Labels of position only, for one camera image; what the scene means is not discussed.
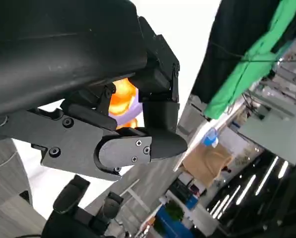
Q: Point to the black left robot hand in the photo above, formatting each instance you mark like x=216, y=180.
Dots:
x=63, y=49

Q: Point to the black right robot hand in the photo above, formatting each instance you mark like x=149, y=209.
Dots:
x=71, y=220

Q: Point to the lilac plate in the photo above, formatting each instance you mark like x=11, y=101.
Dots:
x=135, y=109

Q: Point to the green potted plant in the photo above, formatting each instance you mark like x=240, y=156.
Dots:
x=174, y=210

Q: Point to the blue box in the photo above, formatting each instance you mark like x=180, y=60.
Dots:
x=190, y=201

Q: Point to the beige cloth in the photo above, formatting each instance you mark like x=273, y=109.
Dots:
x=207, y=163

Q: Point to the blue and white bag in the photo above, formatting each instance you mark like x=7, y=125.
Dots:
x=210, y=137

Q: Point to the black curtain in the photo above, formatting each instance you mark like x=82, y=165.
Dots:
x=227, y=29

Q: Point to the green cloth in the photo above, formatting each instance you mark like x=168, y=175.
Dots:
x=247, y=74

